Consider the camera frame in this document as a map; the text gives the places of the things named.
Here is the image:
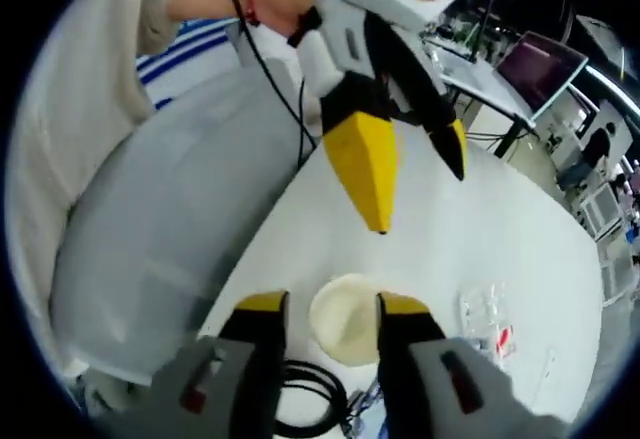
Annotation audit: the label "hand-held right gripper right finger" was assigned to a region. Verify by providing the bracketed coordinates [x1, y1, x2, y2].
[374, 291, 531, 439]

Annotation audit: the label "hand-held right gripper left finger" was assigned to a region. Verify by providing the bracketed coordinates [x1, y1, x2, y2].
[149, 288, 291, 439]

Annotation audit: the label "black cable item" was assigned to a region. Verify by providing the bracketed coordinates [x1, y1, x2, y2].
[273, 358, 351, 438]

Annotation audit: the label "clear plastic bag item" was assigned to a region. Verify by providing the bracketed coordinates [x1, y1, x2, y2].
[458, 282, 519, 360]

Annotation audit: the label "cream round container item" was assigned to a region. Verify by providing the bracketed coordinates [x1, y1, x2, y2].
[308, 272, 396, 366]

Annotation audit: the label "white tabletop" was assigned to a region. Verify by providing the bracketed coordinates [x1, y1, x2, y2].
[197, 118, 609, 439]

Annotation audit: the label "person's left hand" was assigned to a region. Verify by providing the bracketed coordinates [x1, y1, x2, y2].
[257, 0, 326, 40]

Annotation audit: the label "white standing desk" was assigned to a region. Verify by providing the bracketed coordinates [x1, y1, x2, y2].
[434, 46, 539, 160]

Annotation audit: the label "blue striped shirt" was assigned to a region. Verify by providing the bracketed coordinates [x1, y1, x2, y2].
[133, 17, 244, 113]

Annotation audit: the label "white cabinets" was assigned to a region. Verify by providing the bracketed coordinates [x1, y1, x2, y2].
[578, 182, 632, 241]

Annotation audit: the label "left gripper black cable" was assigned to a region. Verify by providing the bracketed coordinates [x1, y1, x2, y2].
[218, 0, 321, 170]

